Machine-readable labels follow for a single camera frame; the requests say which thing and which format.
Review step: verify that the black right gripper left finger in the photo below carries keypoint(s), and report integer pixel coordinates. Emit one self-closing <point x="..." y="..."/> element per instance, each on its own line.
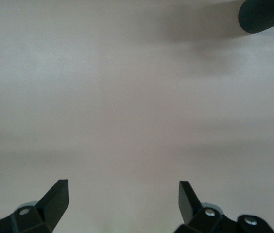
<point x="49" y="211"/>

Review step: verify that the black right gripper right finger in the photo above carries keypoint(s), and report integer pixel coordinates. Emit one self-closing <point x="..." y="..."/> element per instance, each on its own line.
<point x="193" y="213"/>

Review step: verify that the black ribbed cylinder post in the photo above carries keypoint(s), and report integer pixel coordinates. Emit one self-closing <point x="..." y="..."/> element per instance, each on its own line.
<point x="261" y="14"/>

